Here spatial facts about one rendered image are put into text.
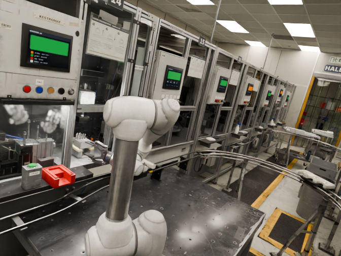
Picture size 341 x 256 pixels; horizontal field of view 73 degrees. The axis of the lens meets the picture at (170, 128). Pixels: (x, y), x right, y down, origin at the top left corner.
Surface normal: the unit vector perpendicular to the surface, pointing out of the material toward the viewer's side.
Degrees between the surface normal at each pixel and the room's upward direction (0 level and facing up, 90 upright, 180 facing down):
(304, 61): 90
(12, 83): 90
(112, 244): 82
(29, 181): 90
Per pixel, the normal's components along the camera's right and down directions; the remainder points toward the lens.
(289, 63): -0.59, 0.07
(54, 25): 0.78, 0.29
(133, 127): 0.39, 0.33
